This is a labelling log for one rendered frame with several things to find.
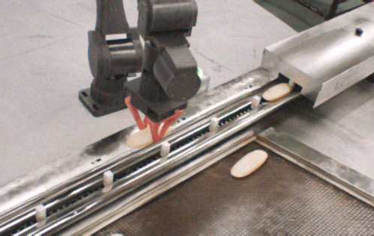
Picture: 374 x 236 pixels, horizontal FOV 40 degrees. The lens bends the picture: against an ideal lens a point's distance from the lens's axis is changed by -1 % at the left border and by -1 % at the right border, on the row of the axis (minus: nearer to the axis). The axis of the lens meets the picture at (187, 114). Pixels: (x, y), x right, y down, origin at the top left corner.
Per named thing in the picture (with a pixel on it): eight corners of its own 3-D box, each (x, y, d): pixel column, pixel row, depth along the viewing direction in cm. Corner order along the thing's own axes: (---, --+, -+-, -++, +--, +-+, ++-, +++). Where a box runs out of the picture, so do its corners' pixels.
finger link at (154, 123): (150, 155, 92) (156, 114, 86) (125, 134, 96) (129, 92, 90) (178, 141, 96) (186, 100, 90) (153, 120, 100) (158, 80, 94)
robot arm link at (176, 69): (191, -6, 83) (139, -3, 79) (222, 30, 75) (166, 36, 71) (181, 58, 90) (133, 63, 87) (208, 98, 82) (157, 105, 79)
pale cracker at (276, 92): (284, 82, 130) (284, 78, 130) (295, 89, 128) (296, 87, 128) (258, 95, 124) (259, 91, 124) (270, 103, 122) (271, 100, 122)
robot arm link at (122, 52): (122, 68, 118) (98, 71, 116) (125, 29, 112) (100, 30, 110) (134, 92, 112) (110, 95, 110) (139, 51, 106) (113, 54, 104)
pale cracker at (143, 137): (163, 121, 100) (163, 116, 100) (176, 131, 98) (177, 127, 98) (121, 140, 94) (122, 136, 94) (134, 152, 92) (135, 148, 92)
